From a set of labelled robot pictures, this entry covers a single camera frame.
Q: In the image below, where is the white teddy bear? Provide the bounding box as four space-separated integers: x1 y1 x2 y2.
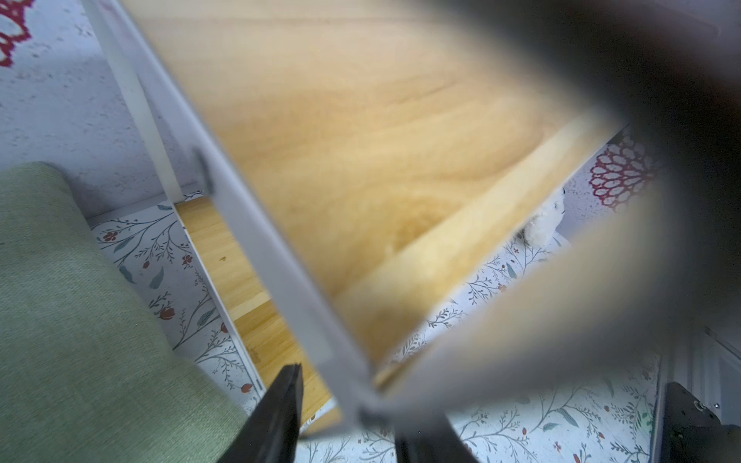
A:
521 188 565 248

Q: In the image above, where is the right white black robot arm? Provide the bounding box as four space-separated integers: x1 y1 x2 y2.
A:
657 382 740 463

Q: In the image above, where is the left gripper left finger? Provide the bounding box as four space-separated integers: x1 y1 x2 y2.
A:
218 364 304 463

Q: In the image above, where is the grey square alarm clock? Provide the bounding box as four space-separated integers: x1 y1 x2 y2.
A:
379 1 740 428

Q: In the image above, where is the green pillow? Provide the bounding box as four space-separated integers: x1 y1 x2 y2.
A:
1 163 247 462

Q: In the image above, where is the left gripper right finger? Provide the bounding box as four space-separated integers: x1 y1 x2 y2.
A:
395 416 478 463

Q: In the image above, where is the wooden white-framed two-tier shelf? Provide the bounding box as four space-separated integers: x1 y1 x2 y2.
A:
94 1 623 426

